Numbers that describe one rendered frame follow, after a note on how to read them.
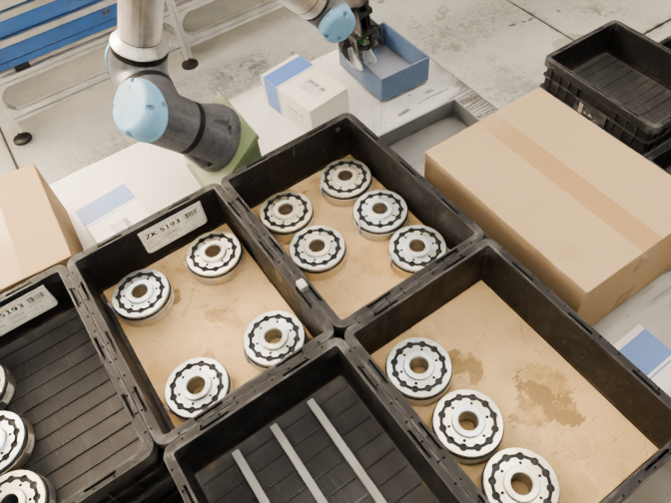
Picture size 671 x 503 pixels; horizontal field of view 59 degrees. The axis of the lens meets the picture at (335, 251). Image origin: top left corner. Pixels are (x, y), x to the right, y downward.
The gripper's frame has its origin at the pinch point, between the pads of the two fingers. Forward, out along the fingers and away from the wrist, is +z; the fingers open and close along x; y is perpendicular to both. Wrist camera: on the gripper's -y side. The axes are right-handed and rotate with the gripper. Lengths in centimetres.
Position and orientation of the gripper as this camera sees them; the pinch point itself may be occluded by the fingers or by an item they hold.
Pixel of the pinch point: (359, 65)
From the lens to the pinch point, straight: 159.8
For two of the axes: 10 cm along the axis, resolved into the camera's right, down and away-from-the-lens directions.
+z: 1.7, 5.4, 8.3
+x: 8.4, -5.2, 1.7
